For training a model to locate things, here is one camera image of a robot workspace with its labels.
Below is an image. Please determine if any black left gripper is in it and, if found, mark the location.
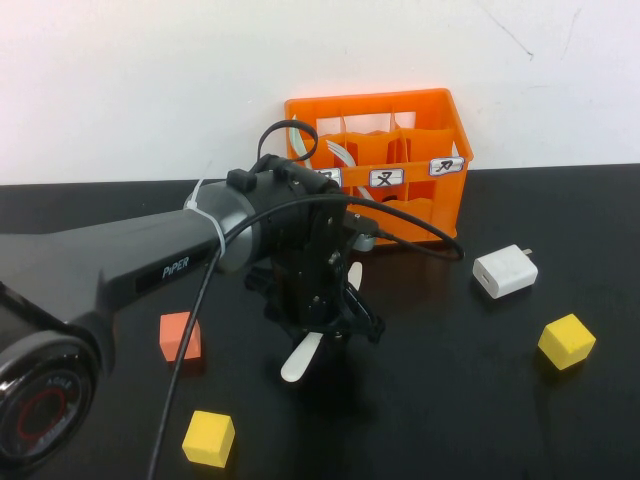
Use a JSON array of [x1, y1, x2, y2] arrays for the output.
[[243, 196, 387, 345]]

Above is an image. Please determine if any white plastic knife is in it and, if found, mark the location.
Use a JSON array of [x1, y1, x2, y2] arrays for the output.
[[280, 261, 364, 384]]

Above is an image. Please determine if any orange plastic cutlery holder crate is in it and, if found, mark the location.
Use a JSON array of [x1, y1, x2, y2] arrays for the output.
[[284, 88, 475, 247]]

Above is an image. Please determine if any white zip tie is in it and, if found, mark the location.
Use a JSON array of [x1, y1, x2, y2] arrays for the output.
[[192, 160, 230, 262]]

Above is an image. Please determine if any paper label fork character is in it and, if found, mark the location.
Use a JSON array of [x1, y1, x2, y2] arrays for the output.
[[369, 168, 405, 189]]

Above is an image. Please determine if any orange foam cube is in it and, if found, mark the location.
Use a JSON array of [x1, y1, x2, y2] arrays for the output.
[[159, 311, 203, 362]]

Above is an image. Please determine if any white plastic fork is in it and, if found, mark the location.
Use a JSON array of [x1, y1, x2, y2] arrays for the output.
[[325, 139, 375, 204]]

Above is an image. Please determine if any white plastic spoon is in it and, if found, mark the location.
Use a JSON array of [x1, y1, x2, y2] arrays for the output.
[[289, 115, 315, 169]]

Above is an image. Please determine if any yellow foam cube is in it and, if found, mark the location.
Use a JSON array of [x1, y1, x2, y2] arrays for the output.
[[537, 313, 598, 372], [182, 410, 237, 469]]

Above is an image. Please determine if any paper label knife character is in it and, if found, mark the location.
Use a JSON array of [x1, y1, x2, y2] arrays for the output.
[[428, 156, 466, 177]]

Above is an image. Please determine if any short looped black cable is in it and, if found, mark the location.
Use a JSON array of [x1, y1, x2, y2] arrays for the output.
[[256, 119, 320, 164]]

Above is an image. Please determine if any white USB wall charger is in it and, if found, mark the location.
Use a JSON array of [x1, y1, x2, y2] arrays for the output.
[[472, 243, 540, 300]]

